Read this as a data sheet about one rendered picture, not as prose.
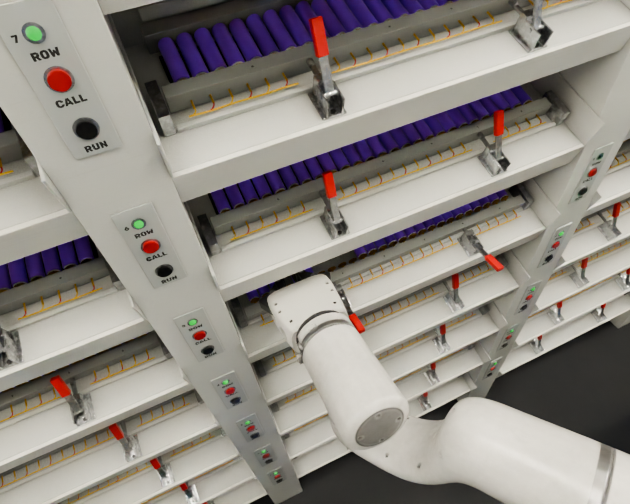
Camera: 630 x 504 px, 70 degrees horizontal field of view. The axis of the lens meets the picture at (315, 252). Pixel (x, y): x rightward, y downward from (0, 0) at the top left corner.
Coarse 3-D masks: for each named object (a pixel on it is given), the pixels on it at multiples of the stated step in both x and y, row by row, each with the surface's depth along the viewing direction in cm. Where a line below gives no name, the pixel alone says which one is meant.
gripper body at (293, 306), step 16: (288, 288) 68; (304, 288) 67; (320, 288) 66; (272, 304) 66; (288, 304) 65; (304, 304) 64; (320, 304) 63; (336, 304) 63; (288, 320) 62; (304, 320) 61; (288, 336) 62
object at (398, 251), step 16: (496, 208) 84; (512, 208) 85; (448, 224) 82; (464, 224) 82; (416, 240) 80; (432, 240) 80; (384, 256) 79; (400, 256) 80; (336, 272) 77; (352, 272) 77; (256, 304) 74; (272, 320) 74
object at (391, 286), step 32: (512, 192) 88; (512, 224) 85; (544, 224) 85; (352, 256) 81; (416, 256) 82; (448, 256) 82; (480, 256) 82; (352, 288) 78; (384, 288) 79; (416, 288) 82; (256, 352) 73
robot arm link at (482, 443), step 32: (448, 416) 46; (480, 416) 44; (512, 416) 44; (384, 448) 55; (416, 448) 53; (448, 448) 45; (480, 448) 43; (512, 448) 41; (544, 448) 41; (576, 448) 40; (608, 448) 41; (416, 480) 51; (448, 480) 47; (480, 480) 43; (512, 480) 41; (544, 480) 39; (576, 480) 38; (608, 480) 38
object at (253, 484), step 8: (248, 480) 129; (256, 480) 130; (232, 488) 128; (240, 488) 129; (248, 488) 129; (256, 488) 129; (216, 496) 127; (224, 496) 128; (232, 496) 128; (240, 496) 128; (248, 496) 128; (256, 496) 128
